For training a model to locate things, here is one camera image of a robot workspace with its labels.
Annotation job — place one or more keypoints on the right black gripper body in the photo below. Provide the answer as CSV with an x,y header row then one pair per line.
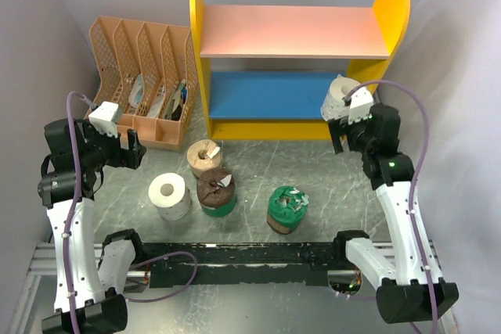
x,y
357,140

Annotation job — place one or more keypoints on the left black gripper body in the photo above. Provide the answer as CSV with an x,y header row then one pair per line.
x,y
102,149

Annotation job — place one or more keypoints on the white floral toilet paper roll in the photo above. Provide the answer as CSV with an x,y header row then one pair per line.
x,y
334,107

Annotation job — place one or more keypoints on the white dotted toilet paper roll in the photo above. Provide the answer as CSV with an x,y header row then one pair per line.
x,y
170,195

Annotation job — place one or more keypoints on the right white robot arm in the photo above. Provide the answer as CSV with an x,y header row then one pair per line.
x,y
412,288

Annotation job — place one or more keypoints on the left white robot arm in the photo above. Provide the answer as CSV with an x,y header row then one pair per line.
x,y
90,288

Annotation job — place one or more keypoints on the yellow pink blue shelf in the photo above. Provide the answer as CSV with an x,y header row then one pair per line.
x,y
285,105

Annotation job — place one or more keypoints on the items in file organizer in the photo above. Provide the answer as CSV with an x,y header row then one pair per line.
x,y
175,104

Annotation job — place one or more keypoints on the beige wrapped paper roll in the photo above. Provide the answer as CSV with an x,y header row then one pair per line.
x,y
204,155

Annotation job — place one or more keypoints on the orange plastic file organizer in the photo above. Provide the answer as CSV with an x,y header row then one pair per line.
x,y
162,54

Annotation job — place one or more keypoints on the brown green wrapped paper roll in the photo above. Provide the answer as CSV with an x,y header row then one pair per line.
x,y
216,192

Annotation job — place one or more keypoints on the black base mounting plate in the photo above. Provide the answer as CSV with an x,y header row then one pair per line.
x,y
311,263

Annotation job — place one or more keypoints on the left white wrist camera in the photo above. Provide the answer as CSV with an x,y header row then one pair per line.
x,y
105,118

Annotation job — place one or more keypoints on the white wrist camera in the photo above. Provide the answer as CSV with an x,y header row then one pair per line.
x,y
105,118
360,104

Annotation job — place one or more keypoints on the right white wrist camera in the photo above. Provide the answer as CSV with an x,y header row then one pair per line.
x,y
360,104

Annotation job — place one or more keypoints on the aluminium rail frame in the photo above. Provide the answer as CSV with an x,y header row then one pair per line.
x,y
81,148

